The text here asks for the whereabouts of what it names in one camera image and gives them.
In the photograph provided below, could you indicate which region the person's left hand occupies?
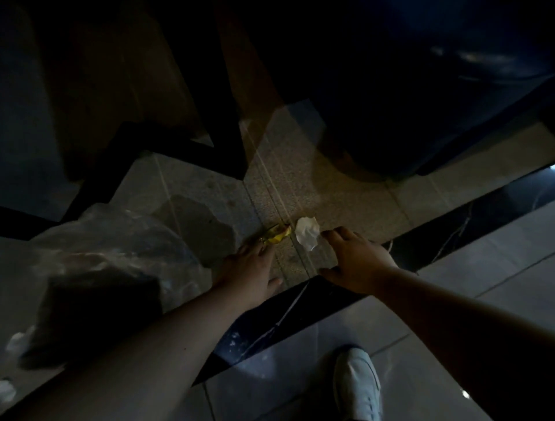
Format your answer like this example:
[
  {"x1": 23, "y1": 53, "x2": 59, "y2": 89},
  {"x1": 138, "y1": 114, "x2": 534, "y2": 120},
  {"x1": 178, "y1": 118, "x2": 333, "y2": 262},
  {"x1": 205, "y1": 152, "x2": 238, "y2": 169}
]
[{"x1": 212, "y1": 234, "x2": 284, "y2": 311}]

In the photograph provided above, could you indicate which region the white crumpled tissue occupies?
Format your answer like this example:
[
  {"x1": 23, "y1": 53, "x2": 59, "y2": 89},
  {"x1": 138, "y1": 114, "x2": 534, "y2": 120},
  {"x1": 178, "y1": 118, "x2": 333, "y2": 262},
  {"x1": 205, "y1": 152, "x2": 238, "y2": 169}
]
[{"x1": 295, "y1": 216, "x2": 321, "y2": 252}]

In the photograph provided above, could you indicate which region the clear plastic bag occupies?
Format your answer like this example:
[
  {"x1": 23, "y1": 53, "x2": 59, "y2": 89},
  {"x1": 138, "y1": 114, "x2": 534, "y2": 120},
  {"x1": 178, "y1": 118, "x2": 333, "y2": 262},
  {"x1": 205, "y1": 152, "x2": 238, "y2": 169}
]
[{"x1": 0, "y1": 203, "x2": 214, "y2": 410}]

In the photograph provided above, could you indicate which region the yellow wrapper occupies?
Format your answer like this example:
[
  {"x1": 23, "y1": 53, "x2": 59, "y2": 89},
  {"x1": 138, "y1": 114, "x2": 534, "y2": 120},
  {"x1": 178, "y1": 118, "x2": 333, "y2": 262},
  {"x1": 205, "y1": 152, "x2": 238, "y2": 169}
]
[{"x1": 259, "y1": 224, "x2": 292, "y2": 246}]

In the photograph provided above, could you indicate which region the brown wooden cabinet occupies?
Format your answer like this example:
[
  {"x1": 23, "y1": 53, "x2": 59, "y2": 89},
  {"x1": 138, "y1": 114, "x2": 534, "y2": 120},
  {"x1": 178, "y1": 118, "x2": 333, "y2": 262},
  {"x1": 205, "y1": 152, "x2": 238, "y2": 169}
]
[{"x1": 41, "y1": 0, "x2": 278, "y2": 183}]

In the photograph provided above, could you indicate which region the dark blue barrel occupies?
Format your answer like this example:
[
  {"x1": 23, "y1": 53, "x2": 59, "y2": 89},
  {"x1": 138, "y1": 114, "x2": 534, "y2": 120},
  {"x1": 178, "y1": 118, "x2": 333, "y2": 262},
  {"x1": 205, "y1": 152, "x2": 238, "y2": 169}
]
[{"x1": 299, "y1": 0, "x2": 555, "y2": 179}]

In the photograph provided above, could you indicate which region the person's right forearm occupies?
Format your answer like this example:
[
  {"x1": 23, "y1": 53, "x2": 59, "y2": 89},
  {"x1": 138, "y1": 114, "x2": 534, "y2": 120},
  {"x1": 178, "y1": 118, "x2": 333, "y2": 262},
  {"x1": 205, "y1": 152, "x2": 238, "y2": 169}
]
[{"x1": 373, "y1": 268, "x2": 555, "y2": 421}]

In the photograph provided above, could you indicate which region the person's right hand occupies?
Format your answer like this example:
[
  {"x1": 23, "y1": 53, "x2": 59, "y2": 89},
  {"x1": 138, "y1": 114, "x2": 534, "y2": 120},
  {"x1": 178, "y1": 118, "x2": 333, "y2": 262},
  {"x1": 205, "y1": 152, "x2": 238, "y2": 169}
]
[{"x1": 319, "y1": 226, "x2": 400, "y2": 296}]

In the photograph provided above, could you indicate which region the person's left forearm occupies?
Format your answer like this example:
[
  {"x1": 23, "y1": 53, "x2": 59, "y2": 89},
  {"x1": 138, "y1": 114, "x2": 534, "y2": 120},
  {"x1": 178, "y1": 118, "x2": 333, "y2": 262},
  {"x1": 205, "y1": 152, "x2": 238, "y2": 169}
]
[{"x1": 0, "y1": 284, "x2": 249, "y2": 421}]

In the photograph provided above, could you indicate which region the white shoe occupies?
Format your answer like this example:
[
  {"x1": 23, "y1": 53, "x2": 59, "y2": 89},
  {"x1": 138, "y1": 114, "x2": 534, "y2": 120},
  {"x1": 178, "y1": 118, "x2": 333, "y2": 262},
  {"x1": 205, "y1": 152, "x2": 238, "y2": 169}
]
[{"x1": 333, "y1": 347, "x2": 383, "y2": 421}]

